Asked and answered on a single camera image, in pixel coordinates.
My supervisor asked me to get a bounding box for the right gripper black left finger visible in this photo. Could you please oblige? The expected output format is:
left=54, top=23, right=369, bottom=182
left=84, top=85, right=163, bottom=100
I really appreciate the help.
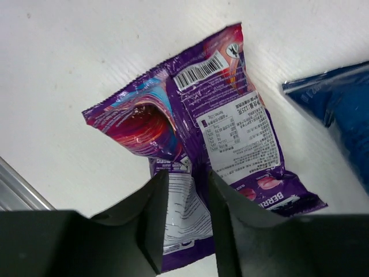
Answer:
left=1, top=170, right=169, bottom=276

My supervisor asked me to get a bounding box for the blue Doritos chip bag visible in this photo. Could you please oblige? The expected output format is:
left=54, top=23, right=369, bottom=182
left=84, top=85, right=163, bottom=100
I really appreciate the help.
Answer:
left=282, top=61, right=368, bottom=190

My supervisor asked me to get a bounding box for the aluminium mounting rail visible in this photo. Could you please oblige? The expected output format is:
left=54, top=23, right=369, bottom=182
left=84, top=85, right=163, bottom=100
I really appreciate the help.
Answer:
left=0, top=158, right=55, bottom=211

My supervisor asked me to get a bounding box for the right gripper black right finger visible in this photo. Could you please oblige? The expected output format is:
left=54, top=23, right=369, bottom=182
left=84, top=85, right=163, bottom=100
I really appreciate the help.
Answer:
left=208, top=172, right=368, bottom=276

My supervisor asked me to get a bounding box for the purple snack packet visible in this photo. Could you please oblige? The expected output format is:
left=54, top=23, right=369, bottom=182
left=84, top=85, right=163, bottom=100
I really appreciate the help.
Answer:
left=82, top=23, right=326, bottom=272

